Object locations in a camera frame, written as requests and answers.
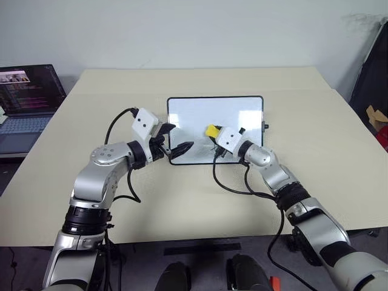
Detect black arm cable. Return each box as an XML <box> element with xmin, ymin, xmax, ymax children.
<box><xmin>104</xmin><ymin>107</ymin><xmax>142</xmax><ymax>204</ymax></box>
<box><xmin>212</xmin><ymin>150</ymin><xmax>318</xmax><ymax>291</ymax></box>

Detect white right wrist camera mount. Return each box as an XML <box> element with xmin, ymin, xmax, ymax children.
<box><xmin>216</xmin><ymin>127</ymin><xmax>244</xmax><ymax>154</ymax></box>

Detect black strip under table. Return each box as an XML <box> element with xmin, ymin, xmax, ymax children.
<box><xmin>163</xmin><ymin>242</ymin><xmax>243</xmax><ymax>256</ymax></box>

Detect dark rounded shape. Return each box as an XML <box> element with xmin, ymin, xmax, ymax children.
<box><xmin>226</xmin><ymin>253</ymin><xmax>271</xmax><ymax>291</ymax></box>
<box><xmin>155</xmin><ymin>261</ymin><xmax>192</xmax><ymax>291</ymax></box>

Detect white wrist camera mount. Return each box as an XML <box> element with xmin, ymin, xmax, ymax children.
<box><xmin>216</xmin><ymin>127</ymin><xmax>244</xmax><ymax>154</ymax></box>
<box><xmin>131</xmin><ymin>107</ymin><xmax>160</xmax><ymax>161</ymax></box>

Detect yellow eraser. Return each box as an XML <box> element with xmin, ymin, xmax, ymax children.
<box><xmin>205</xmin><ymin>124</ymin><xmax>221</xmax><ymax>139</ymax></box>

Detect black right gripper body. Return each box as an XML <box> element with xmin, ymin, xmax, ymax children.
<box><xmin>212</xmin><ymin>142</ymin><xmax>229</xmax><ymax>159</ymax></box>

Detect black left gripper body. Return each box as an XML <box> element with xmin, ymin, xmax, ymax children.
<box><xmin>149</xmin><ymin>135</ymin><xmax>171</xmax><ymax>162</ymax></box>

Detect black-framed whiteboard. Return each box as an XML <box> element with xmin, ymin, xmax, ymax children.
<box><xmin>166</xmin><ymin>96</ymin><xmax>266</xmax><ymax>166</ymax></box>

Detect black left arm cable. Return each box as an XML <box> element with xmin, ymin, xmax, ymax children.
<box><xmin>104</xmin><ymin>107</ymin><xmax>142</xmax><ymax>204</ymax></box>

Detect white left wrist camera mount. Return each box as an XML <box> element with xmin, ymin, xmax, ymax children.
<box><xmin>131</xmin><ymin>107</ymin><xmax>160</xmax><ymax>161</ymax></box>

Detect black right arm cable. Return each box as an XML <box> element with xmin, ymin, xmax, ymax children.
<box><xmin>212</xmin><ymin>150</ymin><xmax>318</xmax><ymax>291</ymax></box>

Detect red object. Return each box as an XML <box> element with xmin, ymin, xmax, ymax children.
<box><xmin>376</xmin><ymin>124</ymin><xmax>388</xmax><ymax>153</ymax></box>

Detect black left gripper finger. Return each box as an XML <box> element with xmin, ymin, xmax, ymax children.
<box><xmin>168</xmin><ymin>141</ymin><xmax>195</xmax><ymax>159</ymax></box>
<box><xmin>155</xmin><ymin>122</ymin><xmax>177</xmax><ymax>135</ymax></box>

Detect open grey laptop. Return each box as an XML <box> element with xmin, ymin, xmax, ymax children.
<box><xmin>0</xmin><ymin>64</ymin><xmax>68</xmax><ymax>159</ymax></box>

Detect brown cardboard box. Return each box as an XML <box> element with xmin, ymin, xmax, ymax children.
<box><xmin>366</xmin><ymin>104</ymin><xmax>388</xmax><ymax>132</ymax></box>

